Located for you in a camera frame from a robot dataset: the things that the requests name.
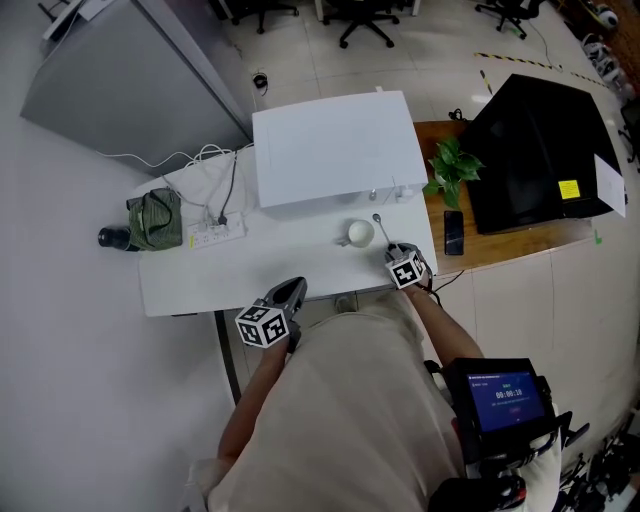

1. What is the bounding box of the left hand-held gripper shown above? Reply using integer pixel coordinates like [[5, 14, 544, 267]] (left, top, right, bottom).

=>
[[234, 276, 308, 354]]

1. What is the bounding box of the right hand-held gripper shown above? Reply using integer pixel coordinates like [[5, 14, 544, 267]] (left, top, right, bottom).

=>
[[383, 242, 434, 292]]

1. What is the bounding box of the metal spoon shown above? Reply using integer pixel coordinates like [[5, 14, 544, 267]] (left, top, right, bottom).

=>
[[371, 213, 396, 250]]

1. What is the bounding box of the white cup container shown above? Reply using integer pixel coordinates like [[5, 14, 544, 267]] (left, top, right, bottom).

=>
[[334, 218, 376, 250]]

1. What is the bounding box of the person's left forearm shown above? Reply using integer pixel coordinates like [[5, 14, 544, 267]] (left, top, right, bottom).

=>
[[216, 343, 290, 466]]

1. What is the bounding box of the person's right forearm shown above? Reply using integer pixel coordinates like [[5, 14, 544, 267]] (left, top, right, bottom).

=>
[[401, 286, 485, 372]]

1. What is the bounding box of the black smartphone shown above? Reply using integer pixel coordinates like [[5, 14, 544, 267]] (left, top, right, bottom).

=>
[[443, 209, 466, 257]]

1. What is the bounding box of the black table leg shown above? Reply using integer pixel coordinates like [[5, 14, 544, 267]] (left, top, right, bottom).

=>
[[214, 309, 245, 407]]

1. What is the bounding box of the white power strip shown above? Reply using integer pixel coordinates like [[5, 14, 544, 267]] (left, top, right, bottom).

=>
[[187, 219, 249, 251]]

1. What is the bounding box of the green potted plant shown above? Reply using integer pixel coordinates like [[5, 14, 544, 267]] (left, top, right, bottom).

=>
[[422, 135, 486, 211]]

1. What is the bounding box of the brown wooden table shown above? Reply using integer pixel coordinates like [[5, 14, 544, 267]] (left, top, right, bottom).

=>
[[411, 119, 602, 279]]

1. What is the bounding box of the large white box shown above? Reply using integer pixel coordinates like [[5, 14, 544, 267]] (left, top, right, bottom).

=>
[[251, 89, 430, 222]]

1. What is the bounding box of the person's beige shirt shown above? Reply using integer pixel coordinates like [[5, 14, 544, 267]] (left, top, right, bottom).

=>
[[206, 293, 464, 512]]

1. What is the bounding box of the green fabric bag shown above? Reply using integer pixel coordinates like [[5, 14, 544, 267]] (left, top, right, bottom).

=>
[[125, 187, 184, 253]]

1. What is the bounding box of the large black box appliance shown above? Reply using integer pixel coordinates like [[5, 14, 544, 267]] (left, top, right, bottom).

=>
[[456, 73, 624, 237]]

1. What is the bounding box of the black screen device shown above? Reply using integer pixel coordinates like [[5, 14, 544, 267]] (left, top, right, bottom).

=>
[[442, 356, 560, 466]]

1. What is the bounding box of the black cylindrical bottle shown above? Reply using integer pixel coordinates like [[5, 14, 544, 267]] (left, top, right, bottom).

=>
[[97, 226, 133, 250]]

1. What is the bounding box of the white paper sheet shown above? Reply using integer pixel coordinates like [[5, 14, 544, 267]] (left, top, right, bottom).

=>
[[592, 153, 628, 219]]

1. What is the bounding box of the black office chair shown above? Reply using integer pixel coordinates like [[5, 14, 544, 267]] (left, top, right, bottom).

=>
[[321, 0, 402, 50], [473, 0, 545, 41], [218, 0, 302, 36]]

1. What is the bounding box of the grey metal cabinet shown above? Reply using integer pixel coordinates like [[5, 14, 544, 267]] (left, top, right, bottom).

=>
[[19, 0, 253, 180]]

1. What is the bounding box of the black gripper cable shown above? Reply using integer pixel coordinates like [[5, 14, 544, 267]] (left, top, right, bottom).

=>
[[427, 268, 467, 307]]

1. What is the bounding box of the black power cable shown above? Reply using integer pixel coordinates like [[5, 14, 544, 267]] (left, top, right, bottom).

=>
[[217, 152, 239, 225]]

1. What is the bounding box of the white cables bundle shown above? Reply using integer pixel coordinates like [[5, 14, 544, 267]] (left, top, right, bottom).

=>
[[94, 143, 256, 226]]

